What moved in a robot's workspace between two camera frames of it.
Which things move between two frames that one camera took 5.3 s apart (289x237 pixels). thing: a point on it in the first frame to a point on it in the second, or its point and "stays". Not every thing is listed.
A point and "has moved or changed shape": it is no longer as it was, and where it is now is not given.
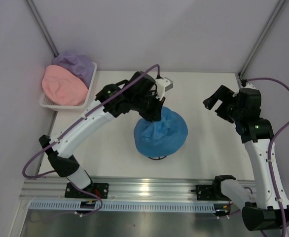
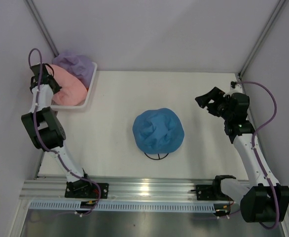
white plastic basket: [48, 103] stays
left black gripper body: [148, 106] to [57, 87]
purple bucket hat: [81, 66] stays
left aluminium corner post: [39, 20] stays
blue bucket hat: [164, 137] has moved or changed shape
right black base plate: [207, 192] stays
